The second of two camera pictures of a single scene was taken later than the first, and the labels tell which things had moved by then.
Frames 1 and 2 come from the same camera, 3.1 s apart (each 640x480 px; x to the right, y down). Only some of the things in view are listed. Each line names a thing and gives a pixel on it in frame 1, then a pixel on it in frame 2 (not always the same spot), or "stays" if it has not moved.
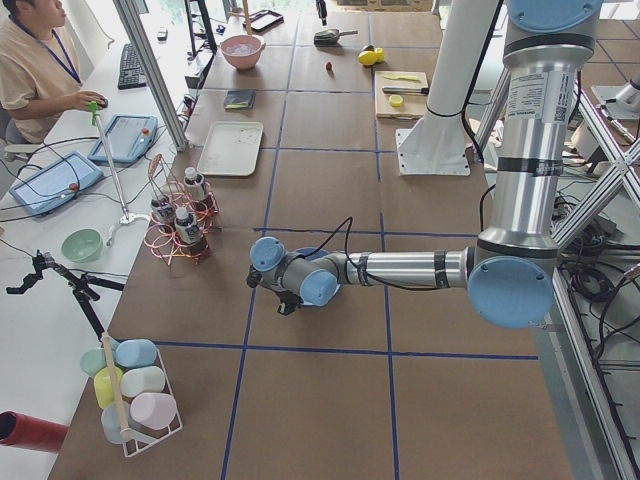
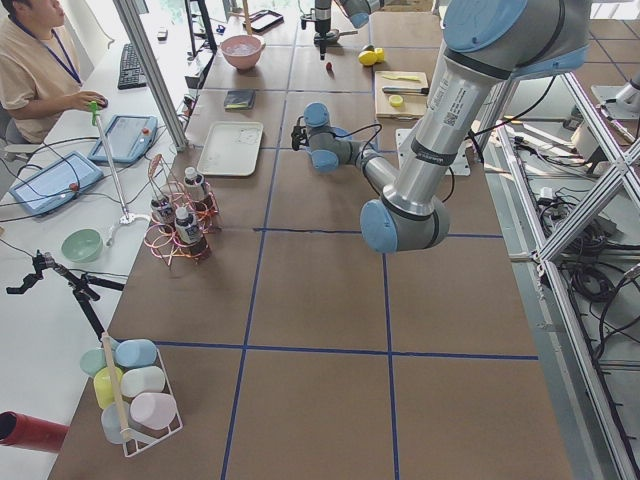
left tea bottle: (163, 214) stays
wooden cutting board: (400, 93) stays
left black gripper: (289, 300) -> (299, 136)
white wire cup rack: (134, 440) stays
